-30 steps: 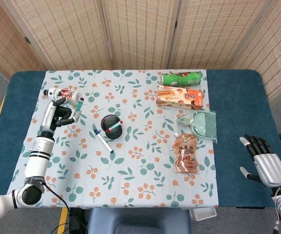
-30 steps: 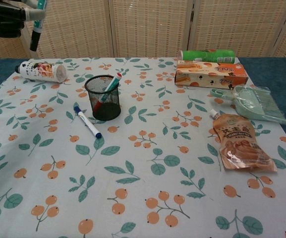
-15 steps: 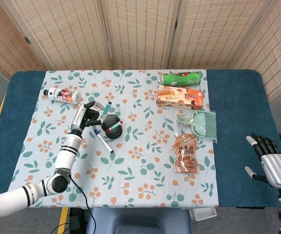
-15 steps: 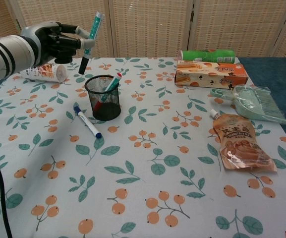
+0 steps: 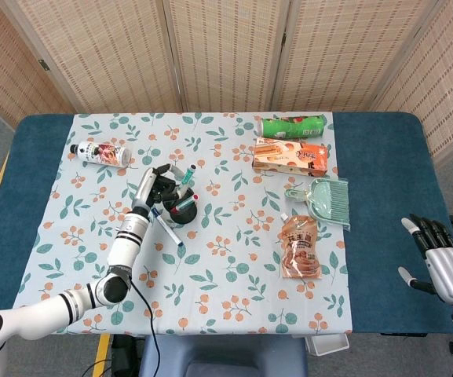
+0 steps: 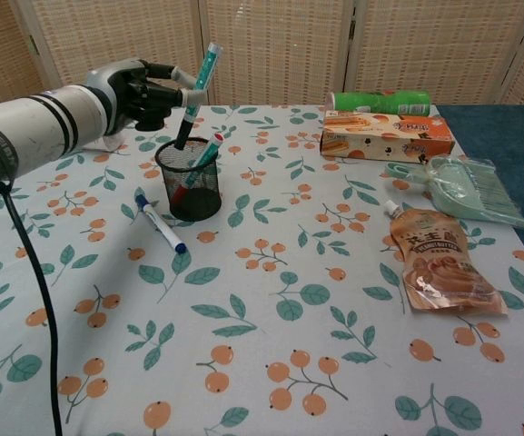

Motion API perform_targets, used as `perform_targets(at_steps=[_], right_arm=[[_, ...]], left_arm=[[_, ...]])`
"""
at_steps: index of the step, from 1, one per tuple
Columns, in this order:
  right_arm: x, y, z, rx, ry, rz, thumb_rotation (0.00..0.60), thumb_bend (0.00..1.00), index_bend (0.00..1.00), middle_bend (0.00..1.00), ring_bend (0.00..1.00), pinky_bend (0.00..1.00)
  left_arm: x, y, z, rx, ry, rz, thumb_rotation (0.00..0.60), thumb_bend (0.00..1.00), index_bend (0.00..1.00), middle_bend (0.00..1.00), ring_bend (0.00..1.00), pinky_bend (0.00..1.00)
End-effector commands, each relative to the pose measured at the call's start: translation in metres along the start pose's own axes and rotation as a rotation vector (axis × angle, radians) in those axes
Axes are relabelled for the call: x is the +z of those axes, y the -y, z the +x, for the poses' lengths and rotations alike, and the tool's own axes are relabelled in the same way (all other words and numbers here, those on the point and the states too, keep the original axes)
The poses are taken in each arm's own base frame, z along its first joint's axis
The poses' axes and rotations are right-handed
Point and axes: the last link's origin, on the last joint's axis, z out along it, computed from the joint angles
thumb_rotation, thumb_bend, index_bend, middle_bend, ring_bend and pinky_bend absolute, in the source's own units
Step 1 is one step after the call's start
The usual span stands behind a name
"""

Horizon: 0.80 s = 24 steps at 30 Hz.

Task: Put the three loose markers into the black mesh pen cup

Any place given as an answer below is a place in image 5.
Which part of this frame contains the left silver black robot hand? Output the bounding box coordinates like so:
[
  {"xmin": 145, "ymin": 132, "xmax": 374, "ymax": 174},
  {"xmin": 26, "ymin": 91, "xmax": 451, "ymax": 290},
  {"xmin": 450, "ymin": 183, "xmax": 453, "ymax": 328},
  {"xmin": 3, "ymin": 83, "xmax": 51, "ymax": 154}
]
[{"xmin": 131, "ymin": 163, "xmax": 190, "ymax": 215}]

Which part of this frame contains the red-capped marker pen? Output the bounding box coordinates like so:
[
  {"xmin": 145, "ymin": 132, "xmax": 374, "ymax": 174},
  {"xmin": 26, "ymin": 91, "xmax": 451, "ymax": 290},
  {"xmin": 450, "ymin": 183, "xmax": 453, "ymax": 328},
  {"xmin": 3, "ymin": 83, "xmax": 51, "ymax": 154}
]
[{"xmin": 170, "ymin": 194, "xmax": 199, "ymax": 214}]

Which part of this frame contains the black-capped marker pen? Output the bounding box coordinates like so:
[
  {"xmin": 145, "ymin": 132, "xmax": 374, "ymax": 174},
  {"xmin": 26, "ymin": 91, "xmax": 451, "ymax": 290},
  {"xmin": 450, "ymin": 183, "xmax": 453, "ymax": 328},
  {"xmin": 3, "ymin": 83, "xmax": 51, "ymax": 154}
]
[{"xmin": 178, "ymin": 163, "xmax": 198, "ymax": 199}]

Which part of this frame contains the blue white pen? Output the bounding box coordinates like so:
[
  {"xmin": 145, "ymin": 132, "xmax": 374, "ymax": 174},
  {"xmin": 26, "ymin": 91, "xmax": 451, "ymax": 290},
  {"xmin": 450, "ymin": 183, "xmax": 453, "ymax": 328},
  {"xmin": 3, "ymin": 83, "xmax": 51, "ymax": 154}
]
[{"xmin": 151, "ymin": 207, "xmax": 185, "ymax": 247}]

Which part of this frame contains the black mesh pen cup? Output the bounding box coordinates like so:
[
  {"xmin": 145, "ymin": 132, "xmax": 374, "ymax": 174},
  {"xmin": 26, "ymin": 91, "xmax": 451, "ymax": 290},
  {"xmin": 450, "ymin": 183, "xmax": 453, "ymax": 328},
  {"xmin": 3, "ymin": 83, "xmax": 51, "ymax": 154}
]
[{"xmin": 159, "ymin": 186, "xmax": 199, "ymax": 226}]

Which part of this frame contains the white bottle with black cap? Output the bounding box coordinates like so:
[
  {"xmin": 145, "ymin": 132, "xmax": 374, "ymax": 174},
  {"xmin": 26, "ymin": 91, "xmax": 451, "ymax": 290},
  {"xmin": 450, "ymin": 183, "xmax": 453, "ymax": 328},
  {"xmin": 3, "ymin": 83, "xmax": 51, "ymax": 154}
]
[{"xmin": 70, "ymin": 141, "xmax": 133, "ymax": 167}]

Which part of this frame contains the floral leaf print tablecloth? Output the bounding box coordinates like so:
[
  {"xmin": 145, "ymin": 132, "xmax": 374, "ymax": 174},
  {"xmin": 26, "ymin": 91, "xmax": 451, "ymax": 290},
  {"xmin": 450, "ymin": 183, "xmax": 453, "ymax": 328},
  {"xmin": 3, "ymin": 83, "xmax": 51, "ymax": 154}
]
[{"xmin": 12, "ymin": 112, "xmax": 355, "ymax": 335}]

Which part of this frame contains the white plastic box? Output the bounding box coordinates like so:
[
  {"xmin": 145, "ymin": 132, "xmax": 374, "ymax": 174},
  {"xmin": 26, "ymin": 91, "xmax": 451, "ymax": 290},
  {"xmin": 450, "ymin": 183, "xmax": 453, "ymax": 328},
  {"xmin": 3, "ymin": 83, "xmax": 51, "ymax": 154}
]
[{"xmin": 304, "ymin": 334, "xmax": 349, "ymax": 357}]

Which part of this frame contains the orange biscuit box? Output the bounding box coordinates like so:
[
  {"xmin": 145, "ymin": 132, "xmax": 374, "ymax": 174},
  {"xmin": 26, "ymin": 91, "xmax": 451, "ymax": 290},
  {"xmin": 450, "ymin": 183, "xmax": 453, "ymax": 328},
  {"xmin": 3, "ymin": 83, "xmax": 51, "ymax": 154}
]
[{"xmin": 252, "ymin": 137, "xmax": 328, "ymax": 176}]

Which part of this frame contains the green mini broom dustpan set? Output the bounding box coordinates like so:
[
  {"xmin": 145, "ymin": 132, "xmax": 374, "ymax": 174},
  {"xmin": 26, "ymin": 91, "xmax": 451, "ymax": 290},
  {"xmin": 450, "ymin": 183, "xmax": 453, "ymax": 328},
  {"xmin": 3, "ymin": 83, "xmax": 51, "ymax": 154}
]
[{"xmin": 284, "ymin": 178, "xmax": 352, "ymax": 229}]

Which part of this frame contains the brown peanut butter pouch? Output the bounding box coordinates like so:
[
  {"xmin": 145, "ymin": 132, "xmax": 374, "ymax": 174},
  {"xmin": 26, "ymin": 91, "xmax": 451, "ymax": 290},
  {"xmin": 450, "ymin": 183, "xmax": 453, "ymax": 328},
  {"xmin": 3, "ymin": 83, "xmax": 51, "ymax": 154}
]
[{"xmin": 279, "ymin": 214, "xmax": 323, "ymax": 280}]

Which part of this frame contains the green chips can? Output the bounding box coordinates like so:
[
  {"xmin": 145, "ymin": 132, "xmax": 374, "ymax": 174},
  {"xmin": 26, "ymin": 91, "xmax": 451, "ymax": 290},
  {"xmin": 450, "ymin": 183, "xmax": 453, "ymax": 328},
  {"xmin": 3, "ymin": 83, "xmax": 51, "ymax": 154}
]
[{"xmin": 258, "ymin": 113, "xmax": 326, "ymax": 141}]

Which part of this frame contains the woven bamboo folding screen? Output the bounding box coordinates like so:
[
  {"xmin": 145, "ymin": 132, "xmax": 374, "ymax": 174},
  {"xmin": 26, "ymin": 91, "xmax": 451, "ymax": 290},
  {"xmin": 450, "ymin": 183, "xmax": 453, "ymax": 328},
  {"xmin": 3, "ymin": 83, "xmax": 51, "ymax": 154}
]
[{"xmin": 0, "ymin": 0, "xmax": 453, "ymax": 166}]

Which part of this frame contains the blue padded seat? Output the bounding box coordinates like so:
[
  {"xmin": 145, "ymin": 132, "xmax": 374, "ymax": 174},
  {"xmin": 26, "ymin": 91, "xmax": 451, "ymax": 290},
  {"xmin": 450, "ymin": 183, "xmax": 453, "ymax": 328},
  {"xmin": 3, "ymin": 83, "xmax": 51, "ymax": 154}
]
[{"xmin": 138, "ymin": 334, "xmax": 309, "ymax": 377}]

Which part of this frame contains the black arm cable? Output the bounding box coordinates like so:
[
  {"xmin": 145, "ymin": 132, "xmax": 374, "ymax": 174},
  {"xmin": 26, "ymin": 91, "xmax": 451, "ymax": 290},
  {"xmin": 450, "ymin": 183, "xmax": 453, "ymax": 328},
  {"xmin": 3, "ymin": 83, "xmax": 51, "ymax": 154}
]
[{"xmin": 130, "ymin": 274, "xmax": 160, "ymax": 377}]

